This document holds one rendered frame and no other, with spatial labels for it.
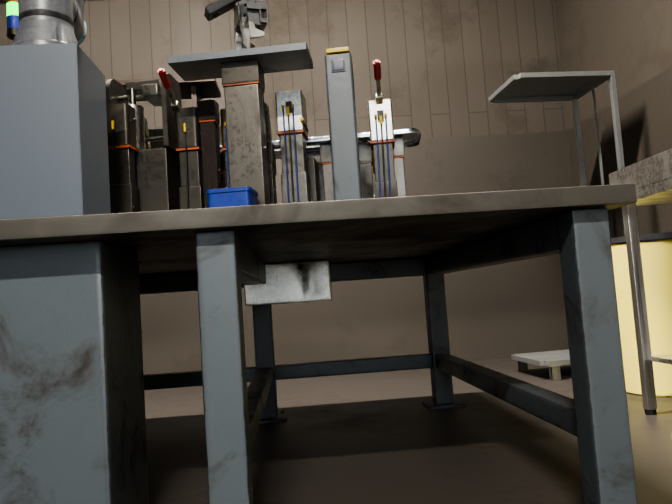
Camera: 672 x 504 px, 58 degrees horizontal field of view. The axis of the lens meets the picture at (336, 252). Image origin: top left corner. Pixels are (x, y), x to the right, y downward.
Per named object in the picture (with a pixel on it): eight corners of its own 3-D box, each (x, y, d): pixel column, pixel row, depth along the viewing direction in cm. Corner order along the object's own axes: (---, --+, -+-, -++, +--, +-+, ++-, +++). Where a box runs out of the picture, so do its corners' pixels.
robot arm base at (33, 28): (69, 47, 134) (67, 4, 135) (-2, 50, 133) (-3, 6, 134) (92, 72, 149) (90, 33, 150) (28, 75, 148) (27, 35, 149)
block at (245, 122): (273, 230, 164) (264, 69, 168) (267, 227, 156) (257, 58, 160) (237, 233, 165) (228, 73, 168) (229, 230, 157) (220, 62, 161)
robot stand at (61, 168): (83, 224, 129) (76, 42, 132) (-15, 230, 128) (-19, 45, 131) (111, 234, 149) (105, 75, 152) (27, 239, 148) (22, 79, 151)
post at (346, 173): (365, 223, 162) (353, 63, 165) (364, 220, 154) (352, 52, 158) (337, 225, 163) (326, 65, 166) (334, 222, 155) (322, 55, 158)
